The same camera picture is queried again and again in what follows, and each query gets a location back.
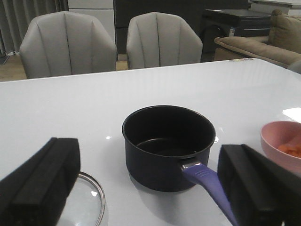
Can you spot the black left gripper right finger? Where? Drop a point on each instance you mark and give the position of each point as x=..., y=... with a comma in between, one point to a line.
x=260, y=192

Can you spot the right grey upholstered chair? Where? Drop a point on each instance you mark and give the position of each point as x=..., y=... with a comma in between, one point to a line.
x=158, y=39

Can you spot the beige sofa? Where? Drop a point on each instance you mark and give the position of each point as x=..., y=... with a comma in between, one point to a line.
x=281, y=47

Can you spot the white cabinet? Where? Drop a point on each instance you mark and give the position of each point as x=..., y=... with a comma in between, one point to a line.
x=103, y=10

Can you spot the glass lid with blue knob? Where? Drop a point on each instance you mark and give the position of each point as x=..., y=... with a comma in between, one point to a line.
x=85, y=205

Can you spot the left grey upholstered chair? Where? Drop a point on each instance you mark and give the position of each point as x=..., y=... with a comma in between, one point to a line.
x=66, y=43

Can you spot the pink plastic bowl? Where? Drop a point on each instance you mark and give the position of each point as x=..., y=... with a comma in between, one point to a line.
x=277, y=133

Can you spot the grey upholstered chair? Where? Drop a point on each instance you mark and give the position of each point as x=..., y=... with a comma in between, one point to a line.
x=66, y=43
x=158, y=39

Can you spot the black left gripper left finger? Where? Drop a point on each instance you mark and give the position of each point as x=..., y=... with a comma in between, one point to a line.
x=36, y=192

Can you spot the dark blue saucepan purple handle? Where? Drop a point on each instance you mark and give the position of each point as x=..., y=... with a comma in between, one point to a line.
x=167, y=149

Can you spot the orange ham slices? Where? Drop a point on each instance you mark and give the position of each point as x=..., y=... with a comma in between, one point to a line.
x=293, y=150

